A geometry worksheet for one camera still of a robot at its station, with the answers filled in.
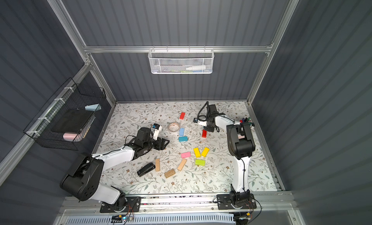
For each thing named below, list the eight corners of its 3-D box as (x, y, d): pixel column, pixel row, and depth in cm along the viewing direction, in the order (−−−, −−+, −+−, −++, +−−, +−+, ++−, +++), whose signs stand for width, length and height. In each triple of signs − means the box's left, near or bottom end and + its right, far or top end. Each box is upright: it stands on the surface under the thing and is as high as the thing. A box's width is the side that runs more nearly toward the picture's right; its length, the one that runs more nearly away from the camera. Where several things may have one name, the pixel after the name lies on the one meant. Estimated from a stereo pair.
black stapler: (139, 177, 84) (138, 175, 82) (137, 172, 86) (136, 170, 83) (155, 167, 88) (154, 165, 85) (153, 163, 90) (152, 161, 87)
